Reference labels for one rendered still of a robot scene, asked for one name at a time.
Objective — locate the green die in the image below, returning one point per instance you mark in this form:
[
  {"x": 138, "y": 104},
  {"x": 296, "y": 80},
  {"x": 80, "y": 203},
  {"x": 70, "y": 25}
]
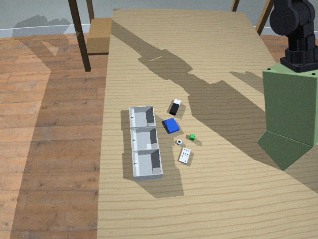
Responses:
[{"x": 192, "y": 137}]

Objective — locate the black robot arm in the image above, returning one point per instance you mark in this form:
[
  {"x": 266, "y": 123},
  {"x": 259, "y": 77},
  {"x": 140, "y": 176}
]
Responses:
[{"x": 294, "y": 19}]

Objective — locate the blue block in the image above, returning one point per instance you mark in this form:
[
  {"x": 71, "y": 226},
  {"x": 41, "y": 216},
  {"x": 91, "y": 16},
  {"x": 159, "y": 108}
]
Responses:
[{"x": 171, "y": 125}]

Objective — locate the white domino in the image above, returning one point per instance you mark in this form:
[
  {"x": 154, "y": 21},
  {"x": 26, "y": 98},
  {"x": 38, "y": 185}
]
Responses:
[{"x": 184, "y": 156}]

